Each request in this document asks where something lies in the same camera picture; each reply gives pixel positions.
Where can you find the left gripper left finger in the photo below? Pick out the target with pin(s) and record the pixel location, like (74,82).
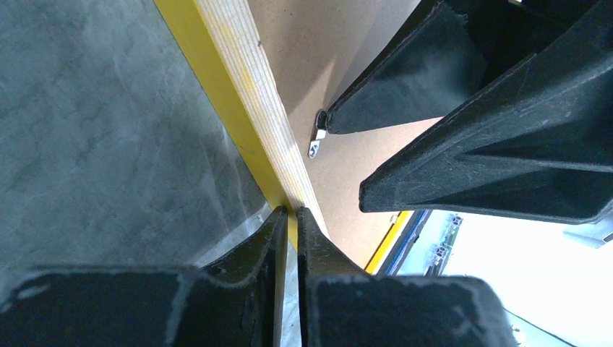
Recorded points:
(236,300)

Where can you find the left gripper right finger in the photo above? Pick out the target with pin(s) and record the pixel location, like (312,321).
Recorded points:
(340,304)

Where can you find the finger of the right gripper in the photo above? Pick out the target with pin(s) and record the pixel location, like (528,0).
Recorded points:
(534,144)
(435,62)

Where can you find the brown backing board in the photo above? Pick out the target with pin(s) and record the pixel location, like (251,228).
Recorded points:
(316,49)

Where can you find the yellow wooden picture frame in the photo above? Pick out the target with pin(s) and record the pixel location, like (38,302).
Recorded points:
(221,44)

